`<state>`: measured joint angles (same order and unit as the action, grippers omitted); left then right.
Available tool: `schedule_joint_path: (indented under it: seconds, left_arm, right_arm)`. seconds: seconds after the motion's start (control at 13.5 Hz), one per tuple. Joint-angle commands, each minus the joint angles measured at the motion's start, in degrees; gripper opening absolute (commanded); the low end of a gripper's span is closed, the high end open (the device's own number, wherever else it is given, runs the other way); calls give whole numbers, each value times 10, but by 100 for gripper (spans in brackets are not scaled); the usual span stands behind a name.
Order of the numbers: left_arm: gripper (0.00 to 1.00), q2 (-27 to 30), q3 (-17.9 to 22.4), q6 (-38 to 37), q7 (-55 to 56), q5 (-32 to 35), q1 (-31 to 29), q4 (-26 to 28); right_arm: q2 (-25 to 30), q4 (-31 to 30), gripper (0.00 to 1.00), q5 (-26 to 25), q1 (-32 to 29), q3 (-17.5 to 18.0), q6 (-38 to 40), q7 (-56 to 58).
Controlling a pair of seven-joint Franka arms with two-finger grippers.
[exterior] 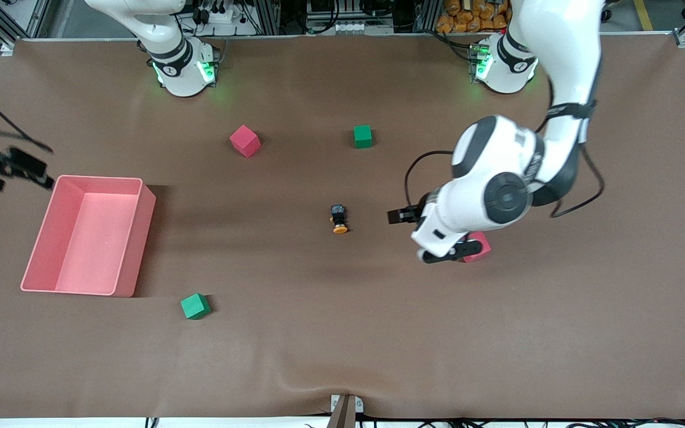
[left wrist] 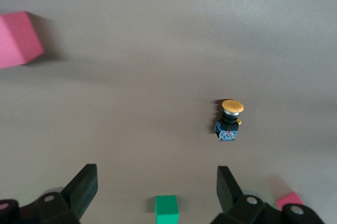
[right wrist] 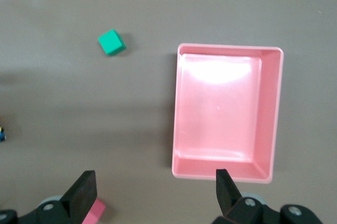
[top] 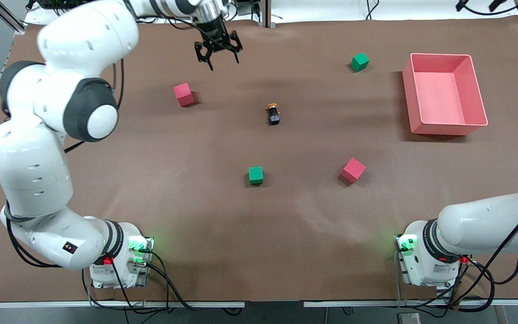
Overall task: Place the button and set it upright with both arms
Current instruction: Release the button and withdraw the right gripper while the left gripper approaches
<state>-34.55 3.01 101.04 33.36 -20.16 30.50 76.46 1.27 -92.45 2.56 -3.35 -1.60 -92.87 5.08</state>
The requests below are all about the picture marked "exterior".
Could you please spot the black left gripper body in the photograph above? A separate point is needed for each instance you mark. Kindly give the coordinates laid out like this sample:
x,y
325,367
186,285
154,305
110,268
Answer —
x,y
412,213

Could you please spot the yellow-capped black push button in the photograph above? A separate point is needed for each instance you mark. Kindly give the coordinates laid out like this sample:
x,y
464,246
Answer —
x,y
338,219

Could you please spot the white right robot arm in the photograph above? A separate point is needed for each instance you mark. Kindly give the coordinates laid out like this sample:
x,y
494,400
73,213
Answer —
x,y
182,74

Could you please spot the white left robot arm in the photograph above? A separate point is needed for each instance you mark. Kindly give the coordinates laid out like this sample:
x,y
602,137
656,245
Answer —
x,y
485,148

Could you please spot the pink foam cube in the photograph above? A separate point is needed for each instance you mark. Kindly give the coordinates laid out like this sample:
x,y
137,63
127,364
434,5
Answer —
x,y
245,141
480,248

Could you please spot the green foam cube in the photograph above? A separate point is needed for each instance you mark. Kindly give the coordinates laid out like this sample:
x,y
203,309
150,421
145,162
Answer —
x,y
195,306
363,136

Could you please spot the pink plastic tray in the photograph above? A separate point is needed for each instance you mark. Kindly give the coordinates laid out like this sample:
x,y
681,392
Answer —
x,y
90,244

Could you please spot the brown table mat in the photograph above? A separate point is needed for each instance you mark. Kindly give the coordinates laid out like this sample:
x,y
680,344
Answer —
x,y
342,327

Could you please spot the white connector block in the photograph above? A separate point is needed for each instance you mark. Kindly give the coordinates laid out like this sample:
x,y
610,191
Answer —
x,y
351,27

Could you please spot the orange packages pile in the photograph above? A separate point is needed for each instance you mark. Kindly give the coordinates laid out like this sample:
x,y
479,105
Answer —
x,y
467,18

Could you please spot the white power strip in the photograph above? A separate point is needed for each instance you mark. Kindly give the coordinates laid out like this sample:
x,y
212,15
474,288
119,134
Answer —
x,y
217,16

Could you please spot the aluminium camera stand post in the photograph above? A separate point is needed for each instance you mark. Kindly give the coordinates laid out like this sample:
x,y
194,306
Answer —
x,y
345,416

